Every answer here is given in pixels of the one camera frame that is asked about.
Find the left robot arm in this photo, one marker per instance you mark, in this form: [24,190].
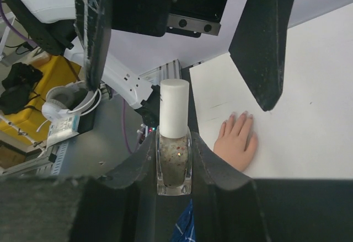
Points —
[50,25]

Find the white nail polish cap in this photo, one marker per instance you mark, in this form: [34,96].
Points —
[174,105]

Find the nail polish bottle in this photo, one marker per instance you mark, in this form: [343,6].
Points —
[174,165]

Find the white cable duct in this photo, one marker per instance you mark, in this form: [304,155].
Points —
[47,164]

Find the yellow bin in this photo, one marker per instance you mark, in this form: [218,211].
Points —
[25,92]

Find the white headphones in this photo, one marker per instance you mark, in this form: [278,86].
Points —
[71,99]

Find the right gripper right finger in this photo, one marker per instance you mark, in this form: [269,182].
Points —
[230,206]

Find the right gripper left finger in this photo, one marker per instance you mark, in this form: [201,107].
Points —
[79,208]

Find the person's hand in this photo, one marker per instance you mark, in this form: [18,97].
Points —
[236,143]

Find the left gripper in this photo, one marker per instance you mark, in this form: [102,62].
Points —
[148,17]

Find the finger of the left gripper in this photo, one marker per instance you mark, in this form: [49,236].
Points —
[258,48]

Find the blue plaid sleeve forearm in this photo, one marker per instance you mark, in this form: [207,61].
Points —
[184,228]

